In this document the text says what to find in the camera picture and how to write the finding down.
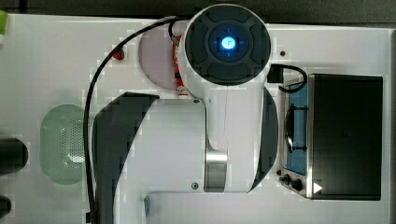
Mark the red ketchup bottle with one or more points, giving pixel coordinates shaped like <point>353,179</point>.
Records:
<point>181,89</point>

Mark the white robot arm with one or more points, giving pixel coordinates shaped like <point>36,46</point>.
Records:
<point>221,138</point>

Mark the grey round plate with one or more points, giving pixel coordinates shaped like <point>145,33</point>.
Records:
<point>155,57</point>

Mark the red toy strawberry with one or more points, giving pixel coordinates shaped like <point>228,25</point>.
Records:
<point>119,55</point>

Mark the green perforated colander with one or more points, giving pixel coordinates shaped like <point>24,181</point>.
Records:
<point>61,155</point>

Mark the black toaster oven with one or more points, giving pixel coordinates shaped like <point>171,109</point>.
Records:
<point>332,138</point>

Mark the black cylinder at edge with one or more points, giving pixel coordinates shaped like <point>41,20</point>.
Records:
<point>13,155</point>

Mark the black object bottom left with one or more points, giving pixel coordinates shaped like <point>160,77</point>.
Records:
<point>5,205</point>

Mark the green object at corner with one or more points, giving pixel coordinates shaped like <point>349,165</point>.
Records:
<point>3,26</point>

